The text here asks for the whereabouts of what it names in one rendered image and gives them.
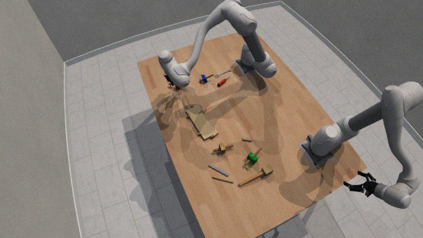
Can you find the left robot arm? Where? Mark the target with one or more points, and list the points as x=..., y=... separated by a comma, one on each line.
x=396, y=102

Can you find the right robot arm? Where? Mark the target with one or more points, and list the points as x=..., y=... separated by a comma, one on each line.
x=252, y=52

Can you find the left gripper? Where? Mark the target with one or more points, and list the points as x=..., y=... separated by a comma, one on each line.
x=370, y=186

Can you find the wooden mallet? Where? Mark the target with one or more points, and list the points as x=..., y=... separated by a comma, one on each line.
x=265, y=170

